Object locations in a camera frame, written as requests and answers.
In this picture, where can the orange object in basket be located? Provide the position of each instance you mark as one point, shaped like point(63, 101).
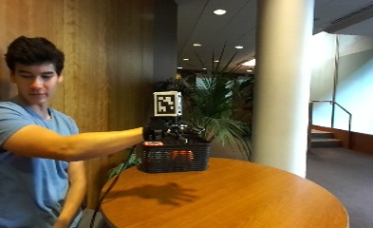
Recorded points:
point(182, 154)

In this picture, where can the black plastic mesh basket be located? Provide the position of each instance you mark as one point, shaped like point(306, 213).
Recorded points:
point(175, 158)

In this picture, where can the green palm plant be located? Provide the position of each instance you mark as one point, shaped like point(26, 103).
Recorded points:
point(215, 107)

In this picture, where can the orange and white packet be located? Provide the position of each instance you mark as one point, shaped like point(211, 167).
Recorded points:
point(154, 143)

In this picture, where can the white marker cube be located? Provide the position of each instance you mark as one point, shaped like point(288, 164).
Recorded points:
point(167, 104)

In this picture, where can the white round column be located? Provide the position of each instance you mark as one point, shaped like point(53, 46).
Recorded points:
point(282, 85)

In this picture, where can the round ceiling light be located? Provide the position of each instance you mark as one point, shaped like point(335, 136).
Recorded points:
point(219, 12)
point(239, 47)
point(196, 44)

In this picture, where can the grey stair steps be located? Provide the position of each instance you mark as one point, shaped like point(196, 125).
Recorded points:
point(324, 138)

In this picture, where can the metal stair handrail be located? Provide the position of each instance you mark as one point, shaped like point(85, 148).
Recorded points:
point(334, 110)

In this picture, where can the the person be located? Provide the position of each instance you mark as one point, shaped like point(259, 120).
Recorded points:
point(22, 177)

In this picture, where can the ceiling air vent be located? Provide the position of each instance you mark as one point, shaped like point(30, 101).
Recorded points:
point(355, 12)

